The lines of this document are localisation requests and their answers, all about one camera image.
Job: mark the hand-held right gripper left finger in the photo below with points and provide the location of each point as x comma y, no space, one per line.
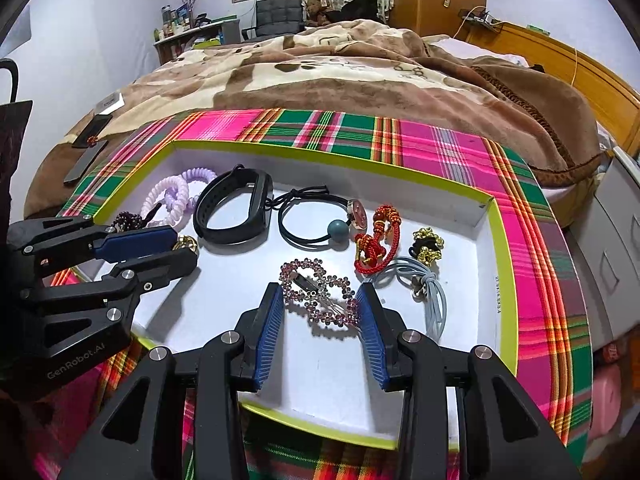
267,340

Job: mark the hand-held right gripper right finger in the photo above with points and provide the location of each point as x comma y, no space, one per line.
372,340

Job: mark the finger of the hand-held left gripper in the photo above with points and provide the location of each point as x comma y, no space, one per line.
165,270
135,242

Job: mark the yellow-green cardboard box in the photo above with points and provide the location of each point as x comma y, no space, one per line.
320,385

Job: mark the rhinestone hair clip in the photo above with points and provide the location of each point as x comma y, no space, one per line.
292,272

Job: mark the black phone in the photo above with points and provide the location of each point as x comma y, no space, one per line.
85,162

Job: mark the dark phone with red charm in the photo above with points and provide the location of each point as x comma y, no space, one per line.
95,127

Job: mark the small white box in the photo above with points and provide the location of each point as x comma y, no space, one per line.
108,103

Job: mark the black smart band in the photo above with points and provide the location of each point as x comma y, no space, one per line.
260,195

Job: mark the pink green plaid cloth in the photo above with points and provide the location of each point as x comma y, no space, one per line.
540,240

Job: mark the group of bottles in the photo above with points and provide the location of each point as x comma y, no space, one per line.
172,22

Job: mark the white desk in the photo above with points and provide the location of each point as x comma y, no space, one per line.
200,30

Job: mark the pink plastic container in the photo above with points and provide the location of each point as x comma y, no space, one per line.
607,400

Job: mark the white nightstand with drawers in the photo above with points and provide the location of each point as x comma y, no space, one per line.
615,260

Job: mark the brown patterned blanket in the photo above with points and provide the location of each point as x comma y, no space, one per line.
325,70

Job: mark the black office chair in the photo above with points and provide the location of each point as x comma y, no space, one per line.
280,12

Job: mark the brown teddy bear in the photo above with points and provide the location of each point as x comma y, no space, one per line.
317,7

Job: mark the white pillow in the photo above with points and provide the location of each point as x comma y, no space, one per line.
475,50

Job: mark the black bag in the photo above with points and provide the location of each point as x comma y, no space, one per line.
360,7

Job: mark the power strip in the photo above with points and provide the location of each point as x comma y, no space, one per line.
480,17

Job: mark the wooden headboard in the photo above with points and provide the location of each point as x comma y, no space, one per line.
550,50

